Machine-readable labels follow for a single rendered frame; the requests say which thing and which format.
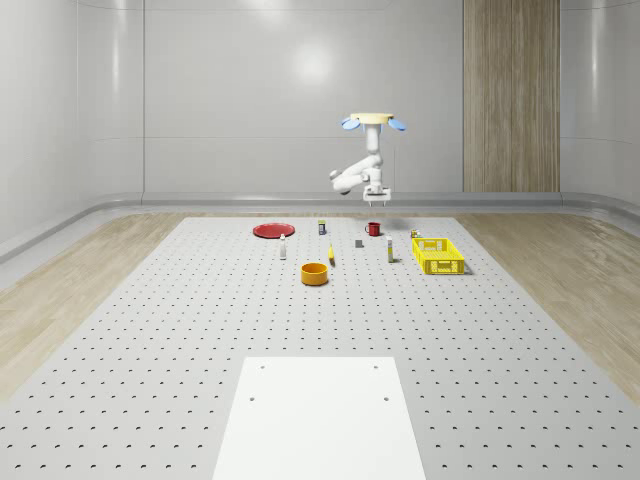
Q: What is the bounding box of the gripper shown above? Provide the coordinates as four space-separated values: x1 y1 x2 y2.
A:
362 185 393 208

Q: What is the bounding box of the drone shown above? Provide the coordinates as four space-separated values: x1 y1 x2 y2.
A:
340 112 408 134

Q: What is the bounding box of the yellow basket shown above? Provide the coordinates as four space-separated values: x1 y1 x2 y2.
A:
410 236 467 276

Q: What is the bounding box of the yellow bowl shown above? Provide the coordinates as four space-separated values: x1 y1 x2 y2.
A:
300 262 330 288

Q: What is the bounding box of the red plate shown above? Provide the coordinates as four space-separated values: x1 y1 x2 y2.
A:
251 222 297 241

